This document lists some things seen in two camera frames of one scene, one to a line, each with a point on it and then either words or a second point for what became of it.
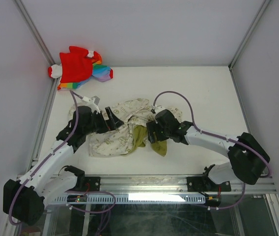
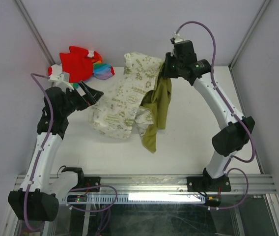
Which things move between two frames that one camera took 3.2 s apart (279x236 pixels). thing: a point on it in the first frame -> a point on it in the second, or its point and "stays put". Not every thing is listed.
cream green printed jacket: [127, 138] -> [142, 103]
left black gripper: [114, 121] -> [91, 96]
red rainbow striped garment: [77, 66] stays put
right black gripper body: [162, 133] -> [172, 66]
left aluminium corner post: [36, 35] stays put
